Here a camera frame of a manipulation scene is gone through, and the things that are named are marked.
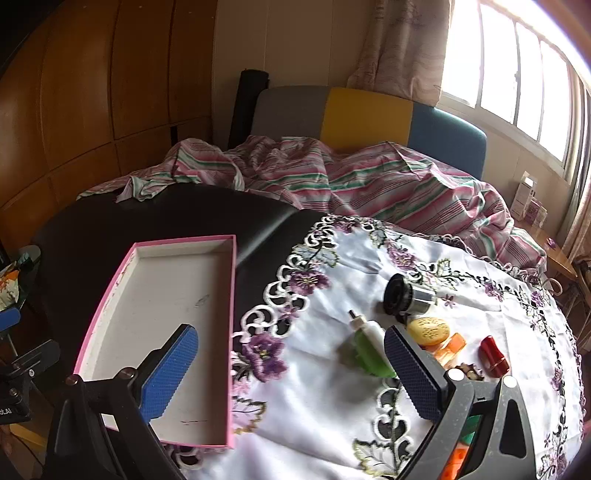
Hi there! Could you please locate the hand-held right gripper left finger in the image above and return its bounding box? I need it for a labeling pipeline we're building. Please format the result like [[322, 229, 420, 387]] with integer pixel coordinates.
[[44, 324, 199, 480]]

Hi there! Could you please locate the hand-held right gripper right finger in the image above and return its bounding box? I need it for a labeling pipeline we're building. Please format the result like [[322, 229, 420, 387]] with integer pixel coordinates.
[[384, 325, 539, 480]]

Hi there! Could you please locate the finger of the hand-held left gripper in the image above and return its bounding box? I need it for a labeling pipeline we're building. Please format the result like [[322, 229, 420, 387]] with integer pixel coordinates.
[[0, 306, 22, 334]]

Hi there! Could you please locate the orange plastic shell piece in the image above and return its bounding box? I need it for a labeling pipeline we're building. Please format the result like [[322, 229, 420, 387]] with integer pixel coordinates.
[[431, 333, 467, 368]]

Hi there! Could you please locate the yellow oval perforated case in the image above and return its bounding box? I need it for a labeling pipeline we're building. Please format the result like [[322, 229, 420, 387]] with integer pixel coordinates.
[[406, 318, 452, 347]]

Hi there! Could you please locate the white green repellent device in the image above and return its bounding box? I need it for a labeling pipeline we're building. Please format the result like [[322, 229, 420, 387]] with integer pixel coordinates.
[[347, 309, 398, 379]]

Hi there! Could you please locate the brown massage comb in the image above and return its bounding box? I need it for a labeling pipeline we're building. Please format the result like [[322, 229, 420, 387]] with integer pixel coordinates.
[[448, 364, 485, 381]]

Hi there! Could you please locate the pink cardboard box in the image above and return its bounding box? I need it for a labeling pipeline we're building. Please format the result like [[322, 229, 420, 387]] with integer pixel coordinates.
[[74, 234, 238, 449]]

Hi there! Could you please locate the red glossy tube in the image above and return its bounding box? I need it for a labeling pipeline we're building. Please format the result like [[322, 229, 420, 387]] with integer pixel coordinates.
[[478, 336, 510, 377]]

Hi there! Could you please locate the green plastic holder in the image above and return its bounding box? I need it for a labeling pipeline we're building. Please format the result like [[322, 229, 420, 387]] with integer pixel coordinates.
[[462, 415, 483, 446]]

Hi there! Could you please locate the orange perforated block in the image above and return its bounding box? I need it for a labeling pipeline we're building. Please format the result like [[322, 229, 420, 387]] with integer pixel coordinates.
[[441, 445, 467, 480]]

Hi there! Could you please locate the orange white packet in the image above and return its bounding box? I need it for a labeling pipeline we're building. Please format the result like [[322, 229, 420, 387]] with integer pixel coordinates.
[[0, 268, 20, 308]]

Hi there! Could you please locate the glass side table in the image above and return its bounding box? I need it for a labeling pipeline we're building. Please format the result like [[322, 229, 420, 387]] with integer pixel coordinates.
[[0, 244, 43, 319]]

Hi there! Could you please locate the white embroidered floral tablecloth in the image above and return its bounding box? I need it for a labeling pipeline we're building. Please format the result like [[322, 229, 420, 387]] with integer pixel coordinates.
[[178, 215, 585, 480]]

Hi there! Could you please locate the wooden nightstand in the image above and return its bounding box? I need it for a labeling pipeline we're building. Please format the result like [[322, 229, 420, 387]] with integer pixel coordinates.
[[512, 219, 578, 282]]

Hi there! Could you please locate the pink green striped bedsheet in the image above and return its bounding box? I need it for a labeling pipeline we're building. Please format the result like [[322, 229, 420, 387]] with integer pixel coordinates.
[[76, 135, 548, 273]]

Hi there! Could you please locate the white carton box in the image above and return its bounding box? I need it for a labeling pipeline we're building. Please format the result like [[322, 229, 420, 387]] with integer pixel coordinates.
[[514, 171, 539, 220]]

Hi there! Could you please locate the beige patterned curtain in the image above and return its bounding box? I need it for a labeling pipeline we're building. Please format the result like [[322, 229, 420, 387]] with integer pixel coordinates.
[[353, 0, 455, 107], [561, 182, 591, 271]]

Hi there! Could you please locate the wooden wardrobe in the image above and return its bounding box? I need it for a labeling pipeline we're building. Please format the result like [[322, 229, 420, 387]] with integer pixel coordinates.
[[0, 0, 218, 241]]

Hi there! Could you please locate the grey yellow blue headboard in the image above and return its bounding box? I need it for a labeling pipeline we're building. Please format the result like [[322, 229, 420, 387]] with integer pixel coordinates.
[[252, 86, 488, 181]]

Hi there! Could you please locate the black rolled mat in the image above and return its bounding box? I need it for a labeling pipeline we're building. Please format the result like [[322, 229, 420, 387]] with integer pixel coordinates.
[[228, 69, 269, 151]]

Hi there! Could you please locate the window with white frame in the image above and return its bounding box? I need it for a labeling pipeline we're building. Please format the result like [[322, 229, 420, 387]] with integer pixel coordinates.
[[441, 0, 591, 181]]

